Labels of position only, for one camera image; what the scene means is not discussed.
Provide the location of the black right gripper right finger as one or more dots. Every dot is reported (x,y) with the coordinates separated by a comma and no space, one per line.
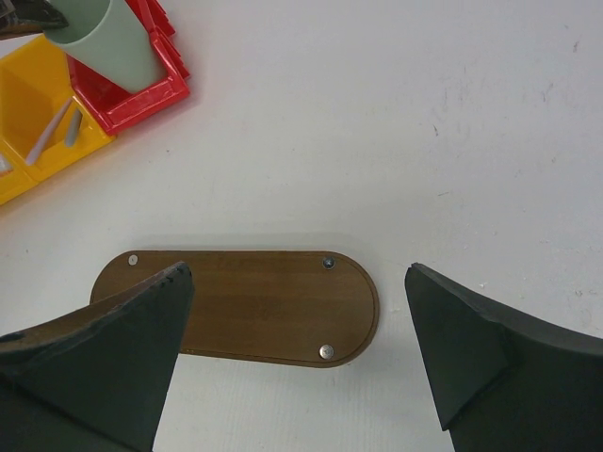
(503,380)

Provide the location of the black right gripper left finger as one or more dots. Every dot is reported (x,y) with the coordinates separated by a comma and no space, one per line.
(96,379)

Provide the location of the yellow toothpaste bin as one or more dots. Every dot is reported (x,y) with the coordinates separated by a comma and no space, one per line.
(15,178)

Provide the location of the red plastic bin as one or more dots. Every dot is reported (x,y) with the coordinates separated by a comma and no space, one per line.
(112,107)

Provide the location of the pink toothbrush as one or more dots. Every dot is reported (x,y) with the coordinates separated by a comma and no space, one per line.
(46,134)

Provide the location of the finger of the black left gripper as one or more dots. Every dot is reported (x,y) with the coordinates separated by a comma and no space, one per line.
(21,18)

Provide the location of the yellow toothbrush bin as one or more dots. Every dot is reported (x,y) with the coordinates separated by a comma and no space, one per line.
(35,83)

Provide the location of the pale green cup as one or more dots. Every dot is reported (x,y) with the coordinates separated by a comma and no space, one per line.
(108,37)

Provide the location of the oval wooden tray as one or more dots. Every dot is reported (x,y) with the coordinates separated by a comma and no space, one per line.
(310,308)

